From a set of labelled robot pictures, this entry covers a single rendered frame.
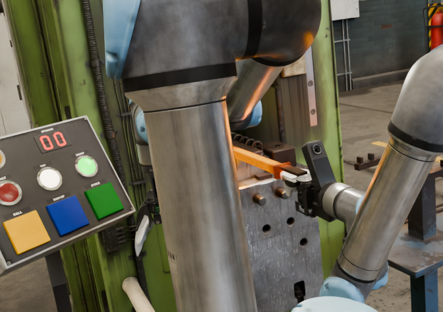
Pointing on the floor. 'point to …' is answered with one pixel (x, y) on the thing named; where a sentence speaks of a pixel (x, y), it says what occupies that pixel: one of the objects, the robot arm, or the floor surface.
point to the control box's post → (58, 281)
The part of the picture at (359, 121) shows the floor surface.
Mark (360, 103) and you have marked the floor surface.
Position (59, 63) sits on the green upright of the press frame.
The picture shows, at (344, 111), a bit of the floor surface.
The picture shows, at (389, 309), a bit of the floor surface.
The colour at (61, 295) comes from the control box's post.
